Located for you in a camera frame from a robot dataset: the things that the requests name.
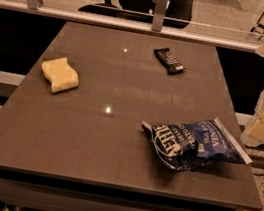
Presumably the yellow sponge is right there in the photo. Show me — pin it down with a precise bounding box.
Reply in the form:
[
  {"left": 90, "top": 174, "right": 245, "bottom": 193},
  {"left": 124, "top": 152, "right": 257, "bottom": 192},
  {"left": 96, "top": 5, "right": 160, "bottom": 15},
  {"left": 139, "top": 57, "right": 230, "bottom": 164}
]
[{"left": 41, "top": 57, "right": 79, "bottom": 93}]

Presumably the black office chair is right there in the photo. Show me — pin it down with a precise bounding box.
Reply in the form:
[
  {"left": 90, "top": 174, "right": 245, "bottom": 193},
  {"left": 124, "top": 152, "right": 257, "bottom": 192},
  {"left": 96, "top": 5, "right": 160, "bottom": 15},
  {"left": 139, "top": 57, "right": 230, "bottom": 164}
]
[{"left": 79, "top": 0, "right": 194, "bottom": 29}]

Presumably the blue chip bag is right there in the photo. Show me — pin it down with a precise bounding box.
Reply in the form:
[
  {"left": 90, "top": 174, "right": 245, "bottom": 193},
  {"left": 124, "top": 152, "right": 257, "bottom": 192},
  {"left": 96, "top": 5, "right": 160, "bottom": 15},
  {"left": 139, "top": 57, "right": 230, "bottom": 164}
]
[{"left": 141, "top": 118, "right": 252, "bottom": 172}]

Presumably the black rxbar chocolate bar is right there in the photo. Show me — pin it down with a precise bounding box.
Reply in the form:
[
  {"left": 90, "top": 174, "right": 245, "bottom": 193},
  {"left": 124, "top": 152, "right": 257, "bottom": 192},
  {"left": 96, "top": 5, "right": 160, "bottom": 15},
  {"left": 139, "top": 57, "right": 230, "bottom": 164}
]
[{"left": 154, "top": 48, "right": 185, "bottom": 75}]

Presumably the middle metal glass bracket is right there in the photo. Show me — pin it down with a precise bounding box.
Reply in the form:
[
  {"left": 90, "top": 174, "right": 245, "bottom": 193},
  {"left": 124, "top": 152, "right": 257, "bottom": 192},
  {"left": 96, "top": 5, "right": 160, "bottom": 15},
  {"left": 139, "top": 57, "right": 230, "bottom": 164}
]
[{"left": 152, "top": 0, "right": 168, "bottom": 32}]

